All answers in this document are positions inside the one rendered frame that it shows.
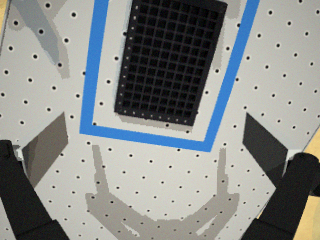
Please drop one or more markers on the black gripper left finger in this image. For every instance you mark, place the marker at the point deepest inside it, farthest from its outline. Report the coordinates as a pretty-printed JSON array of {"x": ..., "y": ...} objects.
[{"x": 35, "y": 152}]

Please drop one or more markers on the blue tape outline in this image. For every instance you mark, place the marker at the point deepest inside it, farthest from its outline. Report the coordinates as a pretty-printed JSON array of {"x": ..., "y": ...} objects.
[{"x": 91, "y": 77}]

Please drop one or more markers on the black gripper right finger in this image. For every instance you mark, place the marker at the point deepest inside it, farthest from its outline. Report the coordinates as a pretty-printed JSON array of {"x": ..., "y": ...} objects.
[{"x": 278, "y": 156}]

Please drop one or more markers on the black well plate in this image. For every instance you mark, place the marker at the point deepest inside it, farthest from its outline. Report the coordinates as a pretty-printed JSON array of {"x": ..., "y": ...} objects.
[{"x": 139, "y": 61}]

